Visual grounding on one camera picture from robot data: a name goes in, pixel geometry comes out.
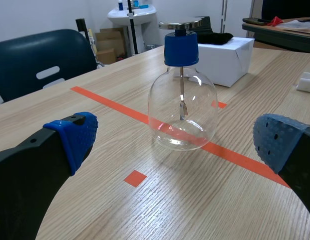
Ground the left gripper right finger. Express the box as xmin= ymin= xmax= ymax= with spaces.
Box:
xmin=252 ymin=113 xmax=310 ymax=223

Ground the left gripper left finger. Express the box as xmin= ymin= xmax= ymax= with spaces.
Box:
xmin=0 ymin=111 xmax=99 ymax=240

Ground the patch of black fur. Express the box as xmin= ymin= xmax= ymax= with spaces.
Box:
xmin=196 ymin=32 xmax=234 ymax=46

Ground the white moulded stand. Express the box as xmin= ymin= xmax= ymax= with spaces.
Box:
xmin=295 ymin=71 xmax=310 ymax=94

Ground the white box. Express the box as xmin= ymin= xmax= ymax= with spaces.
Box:
xmin=196 ymin=36 xmax=255 ymax=88

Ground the dark blue chair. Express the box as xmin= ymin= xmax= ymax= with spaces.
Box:
xmin=0 ymin=29 xmax=98 ymax=103

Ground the grey desk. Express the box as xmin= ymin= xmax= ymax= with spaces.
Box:
xmin=241 ymin=16 xmax=310 ymax=54

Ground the clear glass flask blue stopper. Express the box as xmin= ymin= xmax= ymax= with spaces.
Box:
xmin=147 ymin=16 xmax=218 ymax=152

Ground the brown cardboard box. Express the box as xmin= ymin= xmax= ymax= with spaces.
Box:
xmin=95 ymin=27 xmax=127 ymax=65

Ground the white wash basin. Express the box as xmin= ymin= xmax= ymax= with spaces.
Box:
xmin=107 ymin=3 xmax=157 ymax=57

